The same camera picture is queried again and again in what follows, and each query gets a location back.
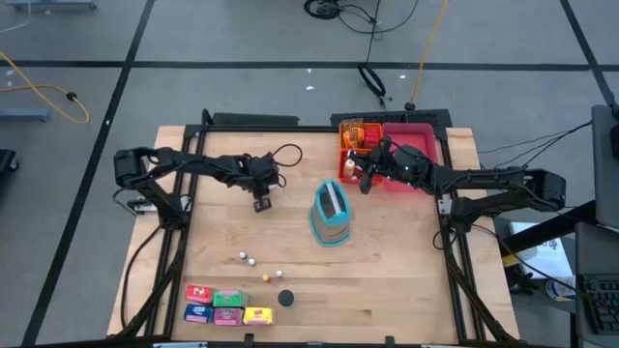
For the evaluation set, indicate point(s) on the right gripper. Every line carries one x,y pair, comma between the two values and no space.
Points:
406,162

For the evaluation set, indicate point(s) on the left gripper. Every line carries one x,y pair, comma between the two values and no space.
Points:
261,171

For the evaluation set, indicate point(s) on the yellow squeeze bottle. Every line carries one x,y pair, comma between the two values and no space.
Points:
349,168

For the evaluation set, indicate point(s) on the small black-capped bottle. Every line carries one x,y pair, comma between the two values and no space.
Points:
349,154

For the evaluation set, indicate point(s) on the red container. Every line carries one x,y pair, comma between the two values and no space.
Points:
372,136

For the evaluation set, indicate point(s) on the teal and steel box grater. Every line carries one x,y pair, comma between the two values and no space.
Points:
319,227

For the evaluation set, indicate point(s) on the garlic powder jar black lid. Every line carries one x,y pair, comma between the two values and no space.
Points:
285,298

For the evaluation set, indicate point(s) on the small green cereal box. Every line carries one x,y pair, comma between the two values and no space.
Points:
229,298

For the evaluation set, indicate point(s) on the small yellow cereal box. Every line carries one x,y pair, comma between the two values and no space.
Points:
257,315

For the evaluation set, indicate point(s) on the small pink cereal box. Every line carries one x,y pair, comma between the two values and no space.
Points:
228,316

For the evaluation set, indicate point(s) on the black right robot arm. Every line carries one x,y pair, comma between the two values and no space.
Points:
503,186

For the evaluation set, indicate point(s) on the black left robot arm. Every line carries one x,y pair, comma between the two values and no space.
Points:
193,162

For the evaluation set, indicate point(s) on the red plastic mesh basket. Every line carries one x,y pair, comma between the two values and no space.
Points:
341,176

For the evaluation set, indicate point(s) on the orange plastic basket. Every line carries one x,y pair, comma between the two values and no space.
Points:
342,141

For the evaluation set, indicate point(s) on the pink plastic tray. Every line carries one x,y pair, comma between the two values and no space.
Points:
416,137

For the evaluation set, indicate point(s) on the black perforated plate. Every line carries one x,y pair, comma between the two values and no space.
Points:
401,117

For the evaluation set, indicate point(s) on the black flat panel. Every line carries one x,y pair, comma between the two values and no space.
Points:
256,119

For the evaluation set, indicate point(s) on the small red cereal box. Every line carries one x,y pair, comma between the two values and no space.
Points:
199,294

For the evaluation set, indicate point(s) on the small blue cereal box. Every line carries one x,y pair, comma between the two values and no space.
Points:
198,313

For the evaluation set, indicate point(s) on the black stand bar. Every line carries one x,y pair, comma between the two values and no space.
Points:
551,227

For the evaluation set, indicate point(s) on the white paper sheet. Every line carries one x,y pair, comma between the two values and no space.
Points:
541,256

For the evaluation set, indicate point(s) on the round printed sticker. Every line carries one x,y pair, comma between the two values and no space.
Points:
561,290

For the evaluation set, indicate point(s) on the grey desk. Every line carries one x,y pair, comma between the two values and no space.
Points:
587,251

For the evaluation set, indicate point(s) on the grey cart leg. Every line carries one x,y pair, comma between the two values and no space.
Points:
24,114

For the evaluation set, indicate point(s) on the black chair base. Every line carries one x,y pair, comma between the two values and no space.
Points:
6,164

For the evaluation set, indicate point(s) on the black keyboard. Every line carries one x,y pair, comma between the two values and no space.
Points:
602,304

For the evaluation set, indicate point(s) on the grey cart base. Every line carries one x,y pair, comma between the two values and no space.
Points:
48,5

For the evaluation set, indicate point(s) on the silver base bracket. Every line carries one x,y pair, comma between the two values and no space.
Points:
445,208
140,206

